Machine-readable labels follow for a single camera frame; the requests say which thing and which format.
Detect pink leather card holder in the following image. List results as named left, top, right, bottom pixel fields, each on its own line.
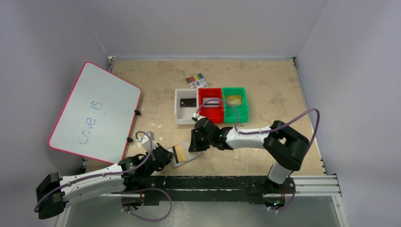
left=167, top=139, right=203, bottom=169

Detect red plastic bin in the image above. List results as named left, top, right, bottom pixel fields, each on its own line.
left=198, top=88, right=224, bottom=124

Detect white plastic bin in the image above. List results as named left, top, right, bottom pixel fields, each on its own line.
left=174, top=88, right=199, bottom=125

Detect green plastic bin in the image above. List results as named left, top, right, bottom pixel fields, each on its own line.
left=222, top=87, right=249, bottom=123

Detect red framed whiteboard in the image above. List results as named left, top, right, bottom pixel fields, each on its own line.
left=48, top=62, right=142, bottom=163

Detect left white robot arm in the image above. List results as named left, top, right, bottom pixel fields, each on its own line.
left=34, top=144, right=173, bottom=219

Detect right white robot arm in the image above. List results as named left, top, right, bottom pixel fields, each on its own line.
left=188, top=118, right=310, bottom=192

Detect silver credit card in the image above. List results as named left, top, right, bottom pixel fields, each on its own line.
left=202, top=97, right=220, bottom=108

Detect black credit card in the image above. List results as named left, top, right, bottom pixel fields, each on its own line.
left=180, top=98, right=197, bottom=108

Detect gold card in bin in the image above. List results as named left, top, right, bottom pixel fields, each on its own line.
left=225, top=95, right=242, bottom=106

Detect pack of coloured markers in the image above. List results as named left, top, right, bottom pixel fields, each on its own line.
left=185, top=73, right=209, bottom=89

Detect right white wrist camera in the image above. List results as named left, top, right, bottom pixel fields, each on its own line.
left=192, top=113, right=205, bottom=122

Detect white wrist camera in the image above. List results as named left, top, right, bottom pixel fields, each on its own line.
left=140, top=131, right=157, bottom=152
left=192, top=113, right=205, bottom=122

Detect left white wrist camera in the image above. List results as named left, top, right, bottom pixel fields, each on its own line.
left=140, top=131, right=157, bottom=152

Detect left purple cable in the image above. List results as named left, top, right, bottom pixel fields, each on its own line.
left=34, top=131, right=154, bottom=213

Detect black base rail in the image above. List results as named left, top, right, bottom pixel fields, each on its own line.
left=111, top=175, right=295, bottom=206

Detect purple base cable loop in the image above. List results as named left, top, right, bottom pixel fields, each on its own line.
left=121, top=187, right=173, bottom=222

